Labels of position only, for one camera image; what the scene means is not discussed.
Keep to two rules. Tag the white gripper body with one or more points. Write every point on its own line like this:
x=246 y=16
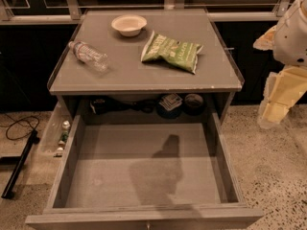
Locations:
x=292 y=38

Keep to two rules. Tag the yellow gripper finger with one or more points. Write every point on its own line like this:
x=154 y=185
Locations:
x=271 y=115
x=265 y=41

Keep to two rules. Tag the green jalapeno chip bag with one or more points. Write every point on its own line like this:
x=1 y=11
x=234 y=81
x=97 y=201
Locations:
x=182 y=55

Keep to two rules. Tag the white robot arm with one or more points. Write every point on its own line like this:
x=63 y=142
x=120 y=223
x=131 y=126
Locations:
x=288 y=42

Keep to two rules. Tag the grey cabinet with top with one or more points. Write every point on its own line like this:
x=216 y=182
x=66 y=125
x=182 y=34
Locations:
x=216 y=71

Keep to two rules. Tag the open grey top drawer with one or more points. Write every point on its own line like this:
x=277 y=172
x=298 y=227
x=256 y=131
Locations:
x=145 y=174

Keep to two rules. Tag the stack of cards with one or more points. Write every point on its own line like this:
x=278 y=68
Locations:
x=171 y=101

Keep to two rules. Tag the white paper bowl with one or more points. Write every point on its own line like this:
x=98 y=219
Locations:
x=129 y=25

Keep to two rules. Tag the clear plastic water bottle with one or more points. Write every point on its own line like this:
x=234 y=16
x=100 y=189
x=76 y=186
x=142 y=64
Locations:
x=89 y=55

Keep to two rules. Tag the clear plastic storage bin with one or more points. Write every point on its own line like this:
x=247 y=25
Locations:
x=55 y=135

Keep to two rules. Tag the black floor stand bar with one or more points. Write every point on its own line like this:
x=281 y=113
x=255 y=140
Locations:
x=20 y=160

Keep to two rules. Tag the metal window railing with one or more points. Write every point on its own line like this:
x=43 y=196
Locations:
x=24 y=12

